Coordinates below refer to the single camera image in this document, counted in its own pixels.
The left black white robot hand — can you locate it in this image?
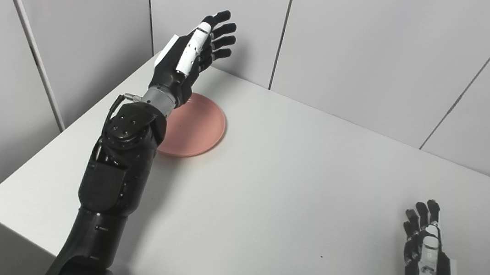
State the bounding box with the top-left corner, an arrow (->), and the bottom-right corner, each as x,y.
146,2 -> 240,114

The pink round plate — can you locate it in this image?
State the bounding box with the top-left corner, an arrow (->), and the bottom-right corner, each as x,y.
156,90 -> 230,163

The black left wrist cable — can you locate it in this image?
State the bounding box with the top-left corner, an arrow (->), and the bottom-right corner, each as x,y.
104,91 -> 143,137

